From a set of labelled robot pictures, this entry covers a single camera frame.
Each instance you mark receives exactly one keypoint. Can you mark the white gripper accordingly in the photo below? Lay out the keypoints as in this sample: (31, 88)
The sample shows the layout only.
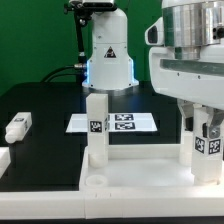
(200, 81)

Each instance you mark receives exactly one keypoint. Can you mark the white desk top tray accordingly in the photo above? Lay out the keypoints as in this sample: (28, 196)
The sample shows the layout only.
(150, 166)

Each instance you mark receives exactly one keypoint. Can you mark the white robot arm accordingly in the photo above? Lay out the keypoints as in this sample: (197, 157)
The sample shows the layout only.
(186, 57)

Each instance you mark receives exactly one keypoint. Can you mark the white marker sheet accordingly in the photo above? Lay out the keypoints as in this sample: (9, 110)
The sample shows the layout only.
(118, 122)

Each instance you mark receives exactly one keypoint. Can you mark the white front fence bar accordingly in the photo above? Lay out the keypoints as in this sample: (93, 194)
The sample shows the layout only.
(113, 203)

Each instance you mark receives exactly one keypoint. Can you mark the white left fence block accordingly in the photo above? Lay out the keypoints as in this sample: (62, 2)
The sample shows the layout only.
(5, 159)

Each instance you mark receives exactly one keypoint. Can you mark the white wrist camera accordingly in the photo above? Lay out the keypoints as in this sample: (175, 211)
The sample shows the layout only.
(154, 35)

